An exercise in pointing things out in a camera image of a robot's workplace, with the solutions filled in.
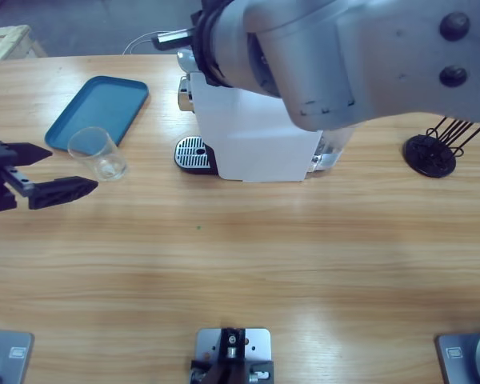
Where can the chrome coffee machine lever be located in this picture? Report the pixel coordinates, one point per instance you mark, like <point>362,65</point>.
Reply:
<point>186,60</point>

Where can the white capsule coffee machine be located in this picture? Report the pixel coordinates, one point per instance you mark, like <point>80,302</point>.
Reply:
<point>256,148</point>

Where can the blue rectangular tray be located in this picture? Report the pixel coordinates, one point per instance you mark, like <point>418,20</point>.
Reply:
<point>100,108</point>

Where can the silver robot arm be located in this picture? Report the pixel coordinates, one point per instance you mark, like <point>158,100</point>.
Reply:
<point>364,60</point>

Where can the metal bracket with dark post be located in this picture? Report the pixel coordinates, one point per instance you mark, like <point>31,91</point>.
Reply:
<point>232,348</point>

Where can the black capsule holder with rods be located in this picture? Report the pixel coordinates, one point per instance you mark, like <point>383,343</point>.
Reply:
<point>426,160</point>

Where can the clear drinking glass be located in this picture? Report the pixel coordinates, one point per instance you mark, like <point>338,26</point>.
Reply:
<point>104,160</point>

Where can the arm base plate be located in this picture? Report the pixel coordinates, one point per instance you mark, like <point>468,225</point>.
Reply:
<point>468,356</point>
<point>8,356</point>

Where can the wooden crate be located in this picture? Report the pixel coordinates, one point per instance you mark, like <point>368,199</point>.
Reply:
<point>8,42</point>

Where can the clear water tank black lid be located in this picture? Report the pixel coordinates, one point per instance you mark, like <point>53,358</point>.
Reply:
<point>332,150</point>

